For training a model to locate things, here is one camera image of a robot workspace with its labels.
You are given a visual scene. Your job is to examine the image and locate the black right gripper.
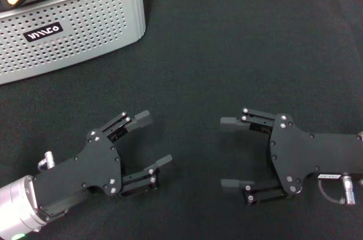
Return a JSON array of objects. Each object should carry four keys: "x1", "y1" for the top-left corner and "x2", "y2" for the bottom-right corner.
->
[{"x1": 220, "y1": 107, "x2": 363, "y2": 206}]

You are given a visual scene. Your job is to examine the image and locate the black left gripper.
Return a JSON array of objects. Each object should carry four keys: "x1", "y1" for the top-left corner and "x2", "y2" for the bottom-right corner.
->
[{"x1": 33, "y1": 110, "x2": 173, "y2": 222}]

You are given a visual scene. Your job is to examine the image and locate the black tablecloth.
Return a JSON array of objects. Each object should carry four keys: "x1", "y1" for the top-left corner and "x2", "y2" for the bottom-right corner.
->
[{"x1": 0, "y1": 0, "x2": 363, "y2": 240}]

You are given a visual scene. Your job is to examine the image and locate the grey perforated storage box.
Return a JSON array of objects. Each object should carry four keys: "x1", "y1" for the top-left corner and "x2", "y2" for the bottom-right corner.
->
[{"x1": 0, "y1": 0, "x2": 147, "y2": 85}]

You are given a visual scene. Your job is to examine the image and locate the left gripper connector cable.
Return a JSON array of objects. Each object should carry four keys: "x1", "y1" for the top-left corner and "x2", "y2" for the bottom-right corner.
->
[{"x1": 38, "y1": 151, "x2": 56, "y2": 171}]

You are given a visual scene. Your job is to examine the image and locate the gripper connector cable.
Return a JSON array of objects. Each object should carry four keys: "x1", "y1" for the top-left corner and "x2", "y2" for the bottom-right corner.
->
[
  {"x1": 38, "y1": 151, "x2": 56, "y2": 171},
  {"x1": 317, "y1": 174, "x2": 358, "y2": 205}
]

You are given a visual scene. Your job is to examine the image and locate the right gripper connector cable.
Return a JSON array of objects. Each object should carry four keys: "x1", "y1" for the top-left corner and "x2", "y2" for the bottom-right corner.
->
[{"x1": 317, "y1": 174, "x2": 358, "y2": 205}]

